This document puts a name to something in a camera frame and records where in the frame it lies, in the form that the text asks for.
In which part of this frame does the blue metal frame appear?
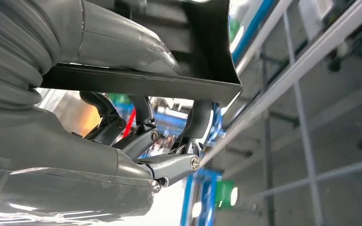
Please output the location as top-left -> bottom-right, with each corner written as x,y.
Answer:
179,103 -> 227,226

